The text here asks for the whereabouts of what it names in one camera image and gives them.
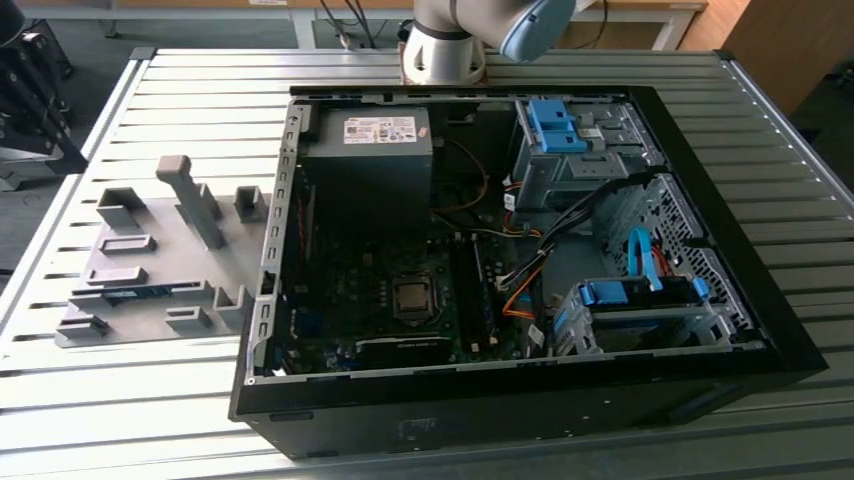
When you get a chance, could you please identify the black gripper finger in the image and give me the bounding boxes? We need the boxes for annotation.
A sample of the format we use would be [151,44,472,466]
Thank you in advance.
[0,29,89,177]

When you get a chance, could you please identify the green RAM stick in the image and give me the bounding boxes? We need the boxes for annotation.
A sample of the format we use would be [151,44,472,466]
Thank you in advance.
[92,284,201,301]

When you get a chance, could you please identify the RAM slot white clips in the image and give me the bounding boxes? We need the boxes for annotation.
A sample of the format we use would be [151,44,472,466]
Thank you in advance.
[451,230,479,352]

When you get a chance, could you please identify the RAM slot black clips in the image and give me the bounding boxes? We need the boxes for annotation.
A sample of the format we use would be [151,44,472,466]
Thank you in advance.
[463,234,488,351]

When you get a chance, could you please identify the white floor stand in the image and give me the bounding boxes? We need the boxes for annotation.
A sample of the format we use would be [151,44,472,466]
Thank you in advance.
[0,147,65,192]

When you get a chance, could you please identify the grey desk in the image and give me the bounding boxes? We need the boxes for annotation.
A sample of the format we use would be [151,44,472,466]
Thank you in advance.
[19,0,295,39]

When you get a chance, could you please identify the grey parts rack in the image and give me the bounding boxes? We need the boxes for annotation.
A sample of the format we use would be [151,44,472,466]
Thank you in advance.
[52,154,276,350]

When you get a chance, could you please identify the grey power supply unit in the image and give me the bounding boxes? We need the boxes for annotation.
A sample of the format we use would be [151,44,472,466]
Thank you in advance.
[296,105,439,236]

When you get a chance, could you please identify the green motherboard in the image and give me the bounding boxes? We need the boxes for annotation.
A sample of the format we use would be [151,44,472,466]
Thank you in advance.
[279,229,535,374]

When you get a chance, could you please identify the metal socket cover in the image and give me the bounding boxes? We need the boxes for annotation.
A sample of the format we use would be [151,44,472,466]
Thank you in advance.
[391,270,439,324]

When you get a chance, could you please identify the silver CPU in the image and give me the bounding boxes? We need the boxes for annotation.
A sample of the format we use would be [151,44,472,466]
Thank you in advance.
[396,282,432,310]

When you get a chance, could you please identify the CPU socket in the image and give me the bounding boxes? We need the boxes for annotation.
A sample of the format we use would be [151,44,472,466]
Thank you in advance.
[390,269,440,325]

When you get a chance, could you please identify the black graphics card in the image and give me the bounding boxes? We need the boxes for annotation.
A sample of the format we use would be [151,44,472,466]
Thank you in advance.
[352,333,456,370]

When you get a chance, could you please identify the blue empty disk carrier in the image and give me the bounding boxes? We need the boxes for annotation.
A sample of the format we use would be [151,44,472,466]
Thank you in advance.
[524,98,594,154]

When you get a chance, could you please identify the tall metal disk bay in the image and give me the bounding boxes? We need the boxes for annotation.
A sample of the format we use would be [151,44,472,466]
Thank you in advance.
[511,98,669,214]

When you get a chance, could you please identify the black open PC case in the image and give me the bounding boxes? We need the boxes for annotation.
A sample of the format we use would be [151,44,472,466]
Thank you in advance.
[227,84,830,461]

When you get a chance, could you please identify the blue carrier with disk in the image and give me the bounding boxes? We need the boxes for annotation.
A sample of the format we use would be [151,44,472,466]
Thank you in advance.
[576,277,710,307]

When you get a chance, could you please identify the white desk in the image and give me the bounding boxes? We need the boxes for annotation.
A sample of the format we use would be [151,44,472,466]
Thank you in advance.
[290,0,710,51]

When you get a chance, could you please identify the low metal disk bay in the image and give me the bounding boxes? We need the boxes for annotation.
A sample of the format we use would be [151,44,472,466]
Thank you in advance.
[551,277,759,357]

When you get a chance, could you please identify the brown wooden cabinet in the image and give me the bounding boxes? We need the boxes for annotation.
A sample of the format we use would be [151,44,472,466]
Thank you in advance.
[723,0,854,119]

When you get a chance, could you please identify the red black twisted wire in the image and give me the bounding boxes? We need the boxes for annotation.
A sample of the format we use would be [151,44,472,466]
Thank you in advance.
[298,187,315,259]

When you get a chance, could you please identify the thin yellow wire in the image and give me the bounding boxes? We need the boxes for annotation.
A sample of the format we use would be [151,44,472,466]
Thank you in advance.
[430,138,542,239]

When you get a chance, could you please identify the orange wire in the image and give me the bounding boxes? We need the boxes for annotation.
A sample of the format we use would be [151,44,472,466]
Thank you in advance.
[500,277,543,320]

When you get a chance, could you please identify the black wire bundle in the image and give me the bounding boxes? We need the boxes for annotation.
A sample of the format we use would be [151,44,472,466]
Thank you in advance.
[530,172,652,259]

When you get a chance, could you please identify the blue flat wire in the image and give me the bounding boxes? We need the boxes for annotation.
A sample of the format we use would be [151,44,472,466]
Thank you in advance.
[626,226,663,294]

